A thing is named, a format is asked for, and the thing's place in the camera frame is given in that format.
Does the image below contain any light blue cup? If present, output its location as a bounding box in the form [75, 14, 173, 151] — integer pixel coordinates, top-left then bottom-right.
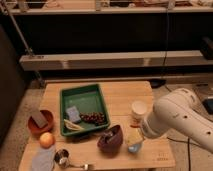
[128, 143, 142, 153]

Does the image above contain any steel measuring cup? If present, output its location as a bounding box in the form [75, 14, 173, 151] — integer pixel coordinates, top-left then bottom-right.
[54, 149, 93, 171]

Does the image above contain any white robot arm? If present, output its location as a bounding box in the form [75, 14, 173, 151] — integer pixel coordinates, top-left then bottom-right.
[131, 88, 213, 153]

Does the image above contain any green plastic tray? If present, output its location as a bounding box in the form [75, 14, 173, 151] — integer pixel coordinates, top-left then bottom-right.
[60, 84, 110, 137]

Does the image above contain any orange carrot toy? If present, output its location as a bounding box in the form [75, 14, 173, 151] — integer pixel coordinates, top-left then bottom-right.
[130, 125, 140, 128]

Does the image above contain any dark maroon bowl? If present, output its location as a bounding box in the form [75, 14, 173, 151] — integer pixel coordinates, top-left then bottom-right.
[97, 125, 123, 153]

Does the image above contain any white paper cup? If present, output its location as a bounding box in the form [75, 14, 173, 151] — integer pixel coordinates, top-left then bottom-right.
[131, 101, 148, 120]

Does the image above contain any bunch of dark grapes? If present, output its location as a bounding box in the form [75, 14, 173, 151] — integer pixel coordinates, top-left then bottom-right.
[80, 112, 105, 126]

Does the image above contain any blue sponge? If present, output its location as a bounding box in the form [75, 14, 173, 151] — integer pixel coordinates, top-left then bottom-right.
[66, 106, 81, 123]

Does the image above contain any banana slice toy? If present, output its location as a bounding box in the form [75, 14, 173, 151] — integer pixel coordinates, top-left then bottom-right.
[64, 119, 84, 130]

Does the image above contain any dark device on floor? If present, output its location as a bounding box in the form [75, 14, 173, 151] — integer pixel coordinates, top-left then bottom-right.
[202, 98, 213, 115]

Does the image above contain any orange fruit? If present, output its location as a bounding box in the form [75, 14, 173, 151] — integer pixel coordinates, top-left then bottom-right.
[39, 132, 55, 148]

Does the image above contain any orange bowl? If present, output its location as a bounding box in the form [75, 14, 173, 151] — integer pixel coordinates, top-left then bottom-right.
[27, 110, 54, 135]

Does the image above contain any brown block in bowl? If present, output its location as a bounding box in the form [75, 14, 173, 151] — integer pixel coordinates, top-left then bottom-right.
[31, 111, 47, 128]

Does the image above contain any metal shelf rack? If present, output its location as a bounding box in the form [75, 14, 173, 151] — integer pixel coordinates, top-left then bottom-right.
[0, 0, 213, 79]

